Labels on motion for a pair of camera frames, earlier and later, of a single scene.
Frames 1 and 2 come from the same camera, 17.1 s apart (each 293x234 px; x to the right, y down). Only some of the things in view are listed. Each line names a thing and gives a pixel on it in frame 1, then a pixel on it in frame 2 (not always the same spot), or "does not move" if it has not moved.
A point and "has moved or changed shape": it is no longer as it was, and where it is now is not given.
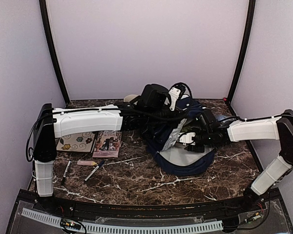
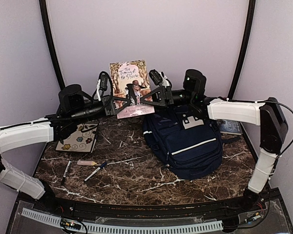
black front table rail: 155,209 does not move
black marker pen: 66,172 does not move
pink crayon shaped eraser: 86,163 does not move
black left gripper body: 157,115 → 107,107
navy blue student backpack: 163,142 has moved or changed shape
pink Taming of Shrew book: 107,145 → 130,80
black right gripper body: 205,137 → 169,99
